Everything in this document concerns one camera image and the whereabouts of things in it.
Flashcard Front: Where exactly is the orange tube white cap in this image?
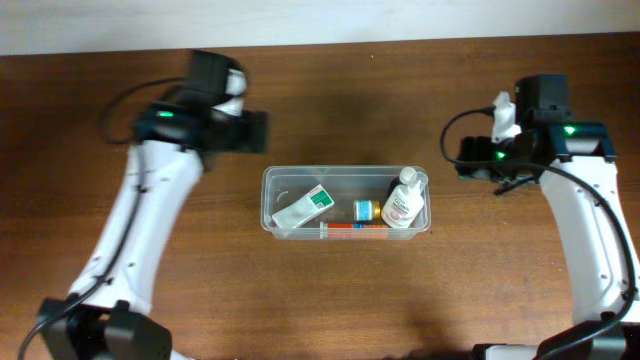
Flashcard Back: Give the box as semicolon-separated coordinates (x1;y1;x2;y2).
320;222;389;240

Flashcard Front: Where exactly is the small jar gold lid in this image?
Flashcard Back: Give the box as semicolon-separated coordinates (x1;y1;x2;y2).
353;200;381;222

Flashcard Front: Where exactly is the white lotion pump bottle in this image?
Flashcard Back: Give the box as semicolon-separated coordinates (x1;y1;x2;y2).
381;167;428;229

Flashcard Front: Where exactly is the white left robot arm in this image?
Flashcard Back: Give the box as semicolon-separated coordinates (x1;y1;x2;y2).
17;50;268;359

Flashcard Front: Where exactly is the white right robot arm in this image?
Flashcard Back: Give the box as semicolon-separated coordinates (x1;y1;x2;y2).
451;74;639;359

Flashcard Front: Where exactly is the clear plastic container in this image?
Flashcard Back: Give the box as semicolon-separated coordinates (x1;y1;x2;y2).
260;165;432;241

